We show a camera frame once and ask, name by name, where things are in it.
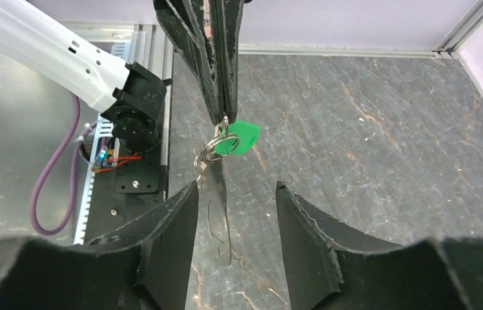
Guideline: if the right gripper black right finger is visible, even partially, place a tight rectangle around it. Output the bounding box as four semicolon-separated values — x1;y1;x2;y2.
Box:
275;181;398;309

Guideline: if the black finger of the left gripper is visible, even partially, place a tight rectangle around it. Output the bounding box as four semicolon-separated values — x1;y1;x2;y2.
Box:
153;1;221;125
213;0;244;124

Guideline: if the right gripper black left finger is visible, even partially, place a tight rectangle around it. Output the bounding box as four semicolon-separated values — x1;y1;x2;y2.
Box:
83;181;199;309

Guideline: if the green capped key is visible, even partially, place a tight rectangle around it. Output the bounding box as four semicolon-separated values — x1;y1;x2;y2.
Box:
214;120;261;155

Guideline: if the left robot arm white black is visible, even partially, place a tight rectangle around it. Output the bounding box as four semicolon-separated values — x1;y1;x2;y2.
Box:
0;1;244;152

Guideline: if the white toothed cable duct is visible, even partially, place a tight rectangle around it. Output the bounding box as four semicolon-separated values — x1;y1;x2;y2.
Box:
73;41;131;245

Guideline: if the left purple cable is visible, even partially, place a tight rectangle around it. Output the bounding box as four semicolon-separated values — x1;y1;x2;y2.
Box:
29;94;97;237

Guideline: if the aluminium corner frame post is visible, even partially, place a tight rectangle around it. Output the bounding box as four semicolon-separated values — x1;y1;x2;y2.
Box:
433;0;483;58

